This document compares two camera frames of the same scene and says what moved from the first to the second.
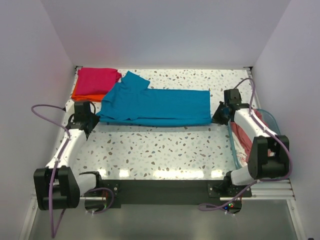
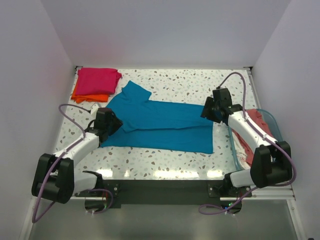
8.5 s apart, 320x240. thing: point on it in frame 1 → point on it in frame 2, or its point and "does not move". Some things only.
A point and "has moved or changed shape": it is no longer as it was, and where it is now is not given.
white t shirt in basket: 242,156 does not move
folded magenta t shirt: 92,81 does not move
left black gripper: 96,119 → 117,123
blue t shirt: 131,103 has moved or changed shape
